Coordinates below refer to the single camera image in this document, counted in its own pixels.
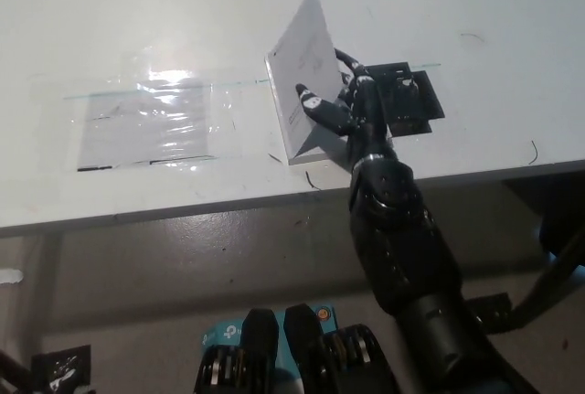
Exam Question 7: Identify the dark object under table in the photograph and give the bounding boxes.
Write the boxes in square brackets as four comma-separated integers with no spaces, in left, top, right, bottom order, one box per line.
[501,177,585,256]

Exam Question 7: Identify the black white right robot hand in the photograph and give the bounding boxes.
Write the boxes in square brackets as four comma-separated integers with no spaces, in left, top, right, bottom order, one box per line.
[294,46,399,168]

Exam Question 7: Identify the grey table leg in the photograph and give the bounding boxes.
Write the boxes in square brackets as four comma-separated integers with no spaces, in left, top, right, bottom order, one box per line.
[37,232,64,338]

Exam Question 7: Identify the black robot torso teal top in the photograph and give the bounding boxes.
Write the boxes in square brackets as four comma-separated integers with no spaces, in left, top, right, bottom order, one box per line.
[194,303,403,394]

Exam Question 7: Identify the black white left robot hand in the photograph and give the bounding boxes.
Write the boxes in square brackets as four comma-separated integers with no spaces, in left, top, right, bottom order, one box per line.
[45,364,92,394]

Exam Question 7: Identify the clear plastic bag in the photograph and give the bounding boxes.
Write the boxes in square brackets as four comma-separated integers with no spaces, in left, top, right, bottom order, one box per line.
[77,77,221,173]

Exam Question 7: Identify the clear plastic sleeve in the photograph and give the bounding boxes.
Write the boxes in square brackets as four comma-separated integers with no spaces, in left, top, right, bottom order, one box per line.
[29,45,244,175]

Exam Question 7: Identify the thin green tape line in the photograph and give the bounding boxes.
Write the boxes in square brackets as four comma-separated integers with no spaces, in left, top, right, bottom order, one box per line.
[63,63,442,101]

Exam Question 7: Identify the white grey softcover manual book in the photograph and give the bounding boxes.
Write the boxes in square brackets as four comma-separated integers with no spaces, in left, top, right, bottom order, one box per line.
[264,0,367,167]

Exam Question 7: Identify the black square table marker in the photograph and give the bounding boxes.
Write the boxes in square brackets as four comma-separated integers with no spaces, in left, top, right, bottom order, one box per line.
[367,61,446,140]

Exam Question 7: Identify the black curved stand leg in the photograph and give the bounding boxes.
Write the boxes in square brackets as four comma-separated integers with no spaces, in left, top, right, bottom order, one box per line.
[486,263,585,338]

